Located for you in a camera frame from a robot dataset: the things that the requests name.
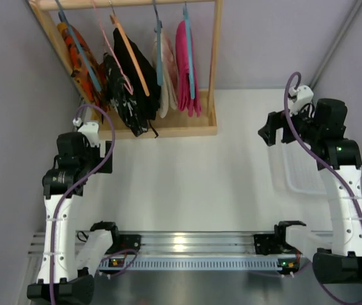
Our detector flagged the pink trousers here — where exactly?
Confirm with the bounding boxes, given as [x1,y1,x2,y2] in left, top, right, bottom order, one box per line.
[175,20,202,117]

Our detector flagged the beige trousers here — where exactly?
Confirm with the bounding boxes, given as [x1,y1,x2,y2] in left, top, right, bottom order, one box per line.
[158,29,178,118]

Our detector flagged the grey-blue hanger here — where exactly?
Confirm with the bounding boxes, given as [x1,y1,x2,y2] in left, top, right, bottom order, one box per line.
[152,0,164,86]

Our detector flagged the light blue hanger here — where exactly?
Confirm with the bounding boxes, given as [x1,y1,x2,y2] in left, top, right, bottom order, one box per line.
[183,1,195,99]

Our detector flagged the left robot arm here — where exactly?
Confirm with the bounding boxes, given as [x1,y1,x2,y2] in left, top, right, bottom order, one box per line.
[27,132,120,304]

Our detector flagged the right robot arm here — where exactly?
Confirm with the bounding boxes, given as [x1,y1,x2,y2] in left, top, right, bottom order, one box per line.
[258,98,362,284]

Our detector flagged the orange patterned trousers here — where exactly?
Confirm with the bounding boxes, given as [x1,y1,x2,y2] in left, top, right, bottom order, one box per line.
[57,22,110,112]

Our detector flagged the black white patterned trousers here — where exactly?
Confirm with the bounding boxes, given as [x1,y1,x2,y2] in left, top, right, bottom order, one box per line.
[103,53,148,137]

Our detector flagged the orange wooden hanger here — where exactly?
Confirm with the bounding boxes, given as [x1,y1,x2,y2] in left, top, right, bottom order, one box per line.
[110,13,150,97]

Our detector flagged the blue hanger far left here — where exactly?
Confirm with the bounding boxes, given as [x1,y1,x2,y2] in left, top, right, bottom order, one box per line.
[55,1,102,93]

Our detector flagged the white plastic basket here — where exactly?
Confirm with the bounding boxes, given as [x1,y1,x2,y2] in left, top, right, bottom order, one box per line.
[267,143,326,196]

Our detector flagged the wooden clothes rack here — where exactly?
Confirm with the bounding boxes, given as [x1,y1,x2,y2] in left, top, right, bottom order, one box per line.
[28,1,223,139]

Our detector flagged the pink wire hanger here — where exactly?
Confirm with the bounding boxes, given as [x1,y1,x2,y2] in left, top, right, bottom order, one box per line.
[91,0,134,95]

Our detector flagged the aluminium rail base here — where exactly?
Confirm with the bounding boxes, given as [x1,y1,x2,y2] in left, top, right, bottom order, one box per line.
[27,230,337,276]

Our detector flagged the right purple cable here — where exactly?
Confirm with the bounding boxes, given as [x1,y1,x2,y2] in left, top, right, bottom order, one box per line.
[283,71,362,305]

